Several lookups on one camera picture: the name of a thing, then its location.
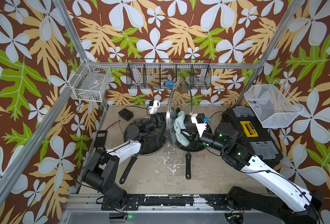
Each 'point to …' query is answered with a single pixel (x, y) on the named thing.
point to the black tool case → (258, 140)
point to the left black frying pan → (132, 162)
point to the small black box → (126, 114)
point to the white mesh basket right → (274, 107)
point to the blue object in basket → (170, 84)
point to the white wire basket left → (91, 82)
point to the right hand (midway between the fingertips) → (179, 129)
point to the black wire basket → (188, 74)
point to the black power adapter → (100, 140)
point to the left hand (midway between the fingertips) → (174, 116)
